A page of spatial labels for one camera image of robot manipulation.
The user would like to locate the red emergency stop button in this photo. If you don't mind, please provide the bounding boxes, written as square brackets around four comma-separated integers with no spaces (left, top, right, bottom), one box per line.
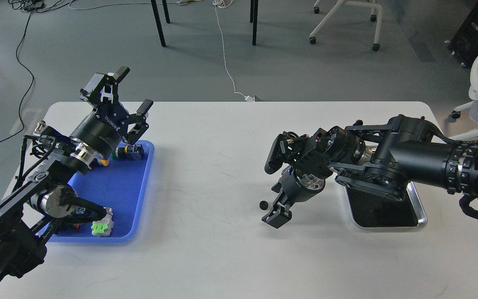
[55,207,93,235]

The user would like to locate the black equipment case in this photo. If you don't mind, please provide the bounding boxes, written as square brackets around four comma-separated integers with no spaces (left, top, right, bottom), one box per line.
[447,1,478,68]

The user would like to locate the white cable on floor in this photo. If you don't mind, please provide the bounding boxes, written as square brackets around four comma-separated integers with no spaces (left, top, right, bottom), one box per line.
[69,0,256,102]

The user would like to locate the black cable on floor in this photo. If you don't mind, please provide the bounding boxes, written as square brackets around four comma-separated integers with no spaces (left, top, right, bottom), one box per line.
[0,0,71,206]

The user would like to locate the green push button switch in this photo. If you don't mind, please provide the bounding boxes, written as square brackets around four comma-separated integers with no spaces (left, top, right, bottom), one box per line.
[111,144,145,161]

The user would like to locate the white chair base with casters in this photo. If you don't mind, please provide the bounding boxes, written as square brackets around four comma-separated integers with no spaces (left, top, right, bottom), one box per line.
[308,0,385,52]

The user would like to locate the silver metal tray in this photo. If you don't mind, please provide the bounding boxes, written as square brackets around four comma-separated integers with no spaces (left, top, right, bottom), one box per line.
[345,182,427,231]

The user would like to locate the black table legs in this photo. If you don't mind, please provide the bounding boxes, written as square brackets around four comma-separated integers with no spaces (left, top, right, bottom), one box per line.
[151,0,259,47]

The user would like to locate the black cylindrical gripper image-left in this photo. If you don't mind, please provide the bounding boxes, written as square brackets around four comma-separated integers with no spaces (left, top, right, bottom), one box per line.
[70,66,154,157]

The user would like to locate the blue plastic tray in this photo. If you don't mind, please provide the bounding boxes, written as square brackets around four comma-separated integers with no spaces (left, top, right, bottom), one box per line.
[49,140,154,244]

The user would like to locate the small black gear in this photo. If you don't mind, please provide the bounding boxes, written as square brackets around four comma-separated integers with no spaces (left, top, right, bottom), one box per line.
[259,201,268,211]

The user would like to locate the silver switch with green base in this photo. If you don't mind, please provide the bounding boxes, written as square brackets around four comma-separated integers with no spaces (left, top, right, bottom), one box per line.
[91,207,115,237]

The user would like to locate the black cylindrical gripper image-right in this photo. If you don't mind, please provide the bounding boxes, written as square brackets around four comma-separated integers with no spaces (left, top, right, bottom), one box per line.
[261,127,366,229]

